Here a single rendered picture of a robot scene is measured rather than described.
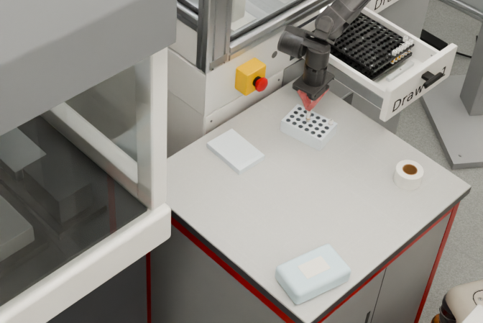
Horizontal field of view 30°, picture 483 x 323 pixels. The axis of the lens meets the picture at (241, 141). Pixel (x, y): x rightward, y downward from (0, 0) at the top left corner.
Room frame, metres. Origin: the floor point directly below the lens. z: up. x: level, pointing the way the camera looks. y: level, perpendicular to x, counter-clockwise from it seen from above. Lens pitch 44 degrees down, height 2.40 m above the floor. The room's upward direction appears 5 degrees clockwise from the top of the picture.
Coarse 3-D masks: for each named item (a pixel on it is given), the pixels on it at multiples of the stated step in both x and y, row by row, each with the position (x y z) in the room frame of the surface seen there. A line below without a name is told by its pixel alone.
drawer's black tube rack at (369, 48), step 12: (360, 12) 2.11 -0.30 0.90; (360, 24) 2.05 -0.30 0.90; (372, 24) 2.05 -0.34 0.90; (348, 36) 2.00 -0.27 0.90; (360, 36) 1.99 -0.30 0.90; (372, 36) 2.00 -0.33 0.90; (384, 36) 2.01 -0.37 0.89; (396, 36) 2.01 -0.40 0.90; (336, 48) 1.93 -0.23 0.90; (348, 48) 1.94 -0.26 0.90; (360, 48) 1.94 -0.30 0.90; (372, 48) 1.98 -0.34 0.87; (384, 48) 1.96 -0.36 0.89; (348, 60) 1.92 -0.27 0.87; (360, 60) 1.89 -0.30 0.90; (372, 60) 1.90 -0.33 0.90; (360, 72) 1.88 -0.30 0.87; (384, 72) 1.89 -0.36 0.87
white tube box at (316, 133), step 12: (300, 108) 1.80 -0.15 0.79; (288, 120) 1.75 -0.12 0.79; (300, 120) 1.75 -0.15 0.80; (312, 120) 1.75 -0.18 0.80; (324, 120) 1.76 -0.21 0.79; (288, 132) 1.72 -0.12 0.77; (300, 132) 1.71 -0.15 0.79; (312, 132) 1.71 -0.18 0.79; (324, 132) 1.71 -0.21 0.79; (312, 144) 1.69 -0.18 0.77; (324, 144) 1.69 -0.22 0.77
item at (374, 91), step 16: (368, 16) 2.12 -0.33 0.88; (400, 32) 2.04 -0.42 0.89; (416, 48) 2.00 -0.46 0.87; (432, 48) 1.98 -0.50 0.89; (336, 64) 1.88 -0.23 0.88; (400, 64) 1.97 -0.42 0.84; (416, 64) 1.97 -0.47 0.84; (336, 80) 1.88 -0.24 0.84; (352, 80) 1.84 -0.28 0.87; (368, 80) 1.82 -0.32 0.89; (384, 80) 1.89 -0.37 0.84; (368, 96) 1.80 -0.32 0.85
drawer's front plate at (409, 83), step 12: (444, 48) 1.94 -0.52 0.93; (456, 48) 1.95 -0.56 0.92; (432, 60) 1.88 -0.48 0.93; (444, 60) 1.92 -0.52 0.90; (420, 72) 1.83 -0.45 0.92; (432, 72) 1.88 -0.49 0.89; (444, 72) 1.93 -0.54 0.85; (396, 84) 1.77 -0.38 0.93; (408, 84) 1.80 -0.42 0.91; (420, 84) 1.85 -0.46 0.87; (432, 84) 1.89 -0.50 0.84; (384, 96) 1.75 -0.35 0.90; (396, 96) 1.76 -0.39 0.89; (408, 96) 1.81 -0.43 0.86; (384, 108) 1.75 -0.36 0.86; (396, 108) 1.77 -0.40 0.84; (384, 120) 1.74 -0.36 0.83
